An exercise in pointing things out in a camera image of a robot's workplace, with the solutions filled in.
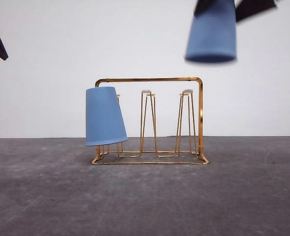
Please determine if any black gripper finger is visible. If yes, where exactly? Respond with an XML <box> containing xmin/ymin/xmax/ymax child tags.
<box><xmin>194</xmin><ymin>0</ymin><xmax>213</xmax><ymax>16</ymax></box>
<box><xmin>235</xmin><ymin>0</ymin><xmax>277</xmax><ymax>22</ymax></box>

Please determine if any blue cup aloft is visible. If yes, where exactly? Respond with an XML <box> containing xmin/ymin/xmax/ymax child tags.
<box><xmin>185</xmin><ymin>0</ymin><xmax>237</xmax><ymax>62</ymax></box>

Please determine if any blue cup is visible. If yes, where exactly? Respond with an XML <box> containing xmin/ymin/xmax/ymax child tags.
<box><xmin>86</xmin><ymin>87</ymin><xmax>128</xmax><ymax>146</ymax></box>

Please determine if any gold wire cup rack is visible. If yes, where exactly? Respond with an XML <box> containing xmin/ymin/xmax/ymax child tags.
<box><xmin>92</xmin><ymin>77</ymin><xmax>209</xmax><ymax>165</ymax></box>

